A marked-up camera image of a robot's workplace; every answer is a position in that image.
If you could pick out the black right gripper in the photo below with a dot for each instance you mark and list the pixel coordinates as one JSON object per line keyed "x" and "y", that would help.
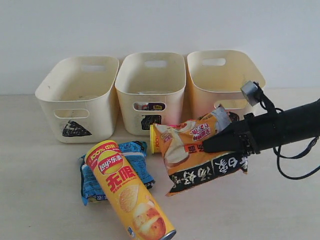
{"x": 236, "y": 137}

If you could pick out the orange black noodle packet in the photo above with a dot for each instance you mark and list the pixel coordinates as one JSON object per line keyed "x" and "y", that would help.
{"x": 190, "y": 166}

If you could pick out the pink Lays chips can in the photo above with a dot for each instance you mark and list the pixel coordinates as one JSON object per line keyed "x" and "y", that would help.
{"x": 155, "y": 143}

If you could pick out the purple drink carton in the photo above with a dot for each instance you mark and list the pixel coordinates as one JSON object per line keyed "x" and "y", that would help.
{"x": 156, "y": 106}

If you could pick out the white milk carton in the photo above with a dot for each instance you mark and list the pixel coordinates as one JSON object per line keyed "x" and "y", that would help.
{"x": 141, "y": 106}

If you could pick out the yellow Lays chips can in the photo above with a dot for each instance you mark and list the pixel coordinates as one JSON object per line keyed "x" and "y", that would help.
{"x": 136, "y": 208}

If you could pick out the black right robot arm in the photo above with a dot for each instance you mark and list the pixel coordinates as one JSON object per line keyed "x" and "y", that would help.
{"x": 254, "y": 134}

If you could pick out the right cream plastic bin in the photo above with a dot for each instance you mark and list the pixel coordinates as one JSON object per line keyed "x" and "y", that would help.
{"x": 215, "y": 77}

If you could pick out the cream plastic bin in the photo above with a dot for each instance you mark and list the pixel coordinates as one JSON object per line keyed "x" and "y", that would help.
{"x": 215, "y": 77}
{"x": 151, "y": 77}
{"x": 79, "y": 99}

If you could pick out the blue instant noodle packet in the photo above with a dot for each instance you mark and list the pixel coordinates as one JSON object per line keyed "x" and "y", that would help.
{"x": 135, "y": 152}

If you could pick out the middle cream plastic bin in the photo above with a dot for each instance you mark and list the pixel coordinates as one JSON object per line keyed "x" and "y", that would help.
{"x": 151, "y": 77}

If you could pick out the left cream plastic bin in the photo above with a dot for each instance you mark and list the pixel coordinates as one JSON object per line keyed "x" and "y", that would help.
{"x": 79, "y": 99}

